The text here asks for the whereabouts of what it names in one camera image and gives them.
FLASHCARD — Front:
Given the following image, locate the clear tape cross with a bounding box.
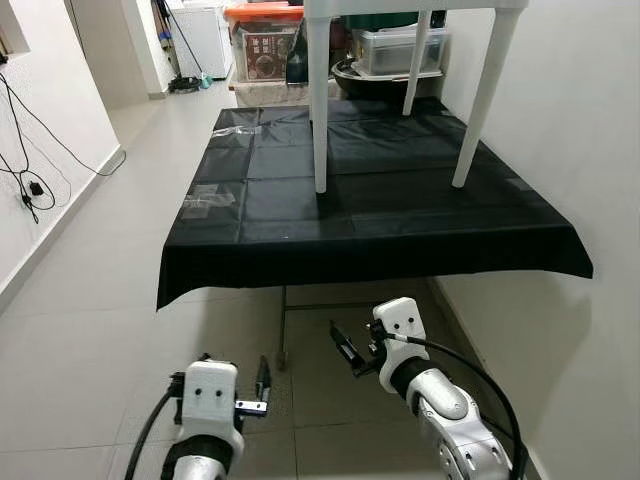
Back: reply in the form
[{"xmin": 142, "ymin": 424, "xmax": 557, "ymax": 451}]
[{"xmin": 184, "ymin": 184, "xmax": 238, "ymax": 217}]

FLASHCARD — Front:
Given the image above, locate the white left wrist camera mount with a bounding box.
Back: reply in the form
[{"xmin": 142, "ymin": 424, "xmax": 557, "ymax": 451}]
[{"xmin": 179, "ymin": 357, "xmax": 246, "ymax": 458}]

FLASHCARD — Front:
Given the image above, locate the clear tape strip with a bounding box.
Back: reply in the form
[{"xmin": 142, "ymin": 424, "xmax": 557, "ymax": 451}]
[{"xmin": 221, "ymin": 124, "xmax": 265, "ymax": 140}]

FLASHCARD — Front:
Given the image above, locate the black plastic bag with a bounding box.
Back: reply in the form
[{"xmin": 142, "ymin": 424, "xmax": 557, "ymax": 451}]
[{"xmin": 284, "ymin": 28, "xmax": 313, "ymax": 87}]

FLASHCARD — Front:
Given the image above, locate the beige stone bench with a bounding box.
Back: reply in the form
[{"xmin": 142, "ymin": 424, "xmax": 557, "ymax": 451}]
[{"xmin": 231, "ymin": 77, "xmax": 343, "ymax": 107}]

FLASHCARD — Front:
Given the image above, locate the white chest freezer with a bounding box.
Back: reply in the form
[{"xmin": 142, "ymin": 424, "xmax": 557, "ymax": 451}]
[{"xmin": 164, "ymin": 0, "xmax": 237, "ymax": 80}]

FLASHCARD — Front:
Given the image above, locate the white plastic table leg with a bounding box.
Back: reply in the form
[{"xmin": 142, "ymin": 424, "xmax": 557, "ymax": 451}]
[
  {"xmin": 401, "ymin": 10, "xmax": 434, "ymax": 117},
  {"xmin": 451, "ymin": 8, "xmax": 524, "ymax": 190},
  {"xmin": 304, "ymin": 12, "xmax": 334, "ymax": 195}
]

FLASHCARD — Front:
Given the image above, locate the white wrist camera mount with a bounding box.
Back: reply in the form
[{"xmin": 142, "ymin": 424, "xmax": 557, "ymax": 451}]
[
  {"xmin": 179, "ymin": 357, "xmax": 246, "ymax": 458},
  {"xmin": 371, "ymin": 296, "xmax": 423, "ymax": 388}
]

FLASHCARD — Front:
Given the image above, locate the black wok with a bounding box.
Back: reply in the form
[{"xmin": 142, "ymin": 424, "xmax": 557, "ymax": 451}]
[{"xmin": 329, "ymin": 57, "xmax": 447, "ymax": 102}]

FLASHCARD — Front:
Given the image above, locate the orange lid storage box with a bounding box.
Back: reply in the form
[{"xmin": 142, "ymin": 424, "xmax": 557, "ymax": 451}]
[{"xmin": 224, "ymin": 2, "xmax": 307, "ymax": 82}]

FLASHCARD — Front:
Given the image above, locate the clear plastic storage box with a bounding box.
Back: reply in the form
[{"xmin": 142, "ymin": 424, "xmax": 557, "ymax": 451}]
[{"xmin": 354, "ymin": 27, "xmax": 452, "ymax": 77}]

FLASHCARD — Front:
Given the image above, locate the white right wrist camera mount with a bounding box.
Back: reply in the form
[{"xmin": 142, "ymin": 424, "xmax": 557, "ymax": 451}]
[{"xmin": 371, "ymin": 296, "xmax": 423, "ymax": 388}]

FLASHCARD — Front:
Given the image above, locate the black floor mop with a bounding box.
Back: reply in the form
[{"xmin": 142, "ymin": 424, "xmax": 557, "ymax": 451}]
[{"xmin": 155, "ymin": 0, "xmax": 213, "ymax": 94}]

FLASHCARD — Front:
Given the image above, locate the black tablecloth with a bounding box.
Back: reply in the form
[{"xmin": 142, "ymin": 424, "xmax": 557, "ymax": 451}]
[{"xmin": 154, "ymin": 94, "xmax": 595, "ymax": 312}]

